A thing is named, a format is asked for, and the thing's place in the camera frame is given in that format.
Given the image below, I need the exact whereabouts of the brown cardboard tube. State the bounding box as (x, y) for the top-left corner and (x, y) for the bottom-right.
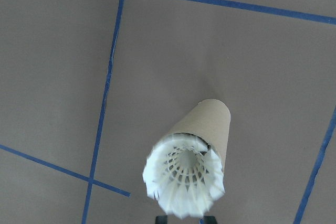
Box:
(163, 98), (232, 169)

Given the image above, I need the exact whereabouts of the white feather shuttlecock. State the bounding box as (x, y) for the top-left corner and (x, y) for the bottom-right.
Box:
(142, 133), (227, 220)

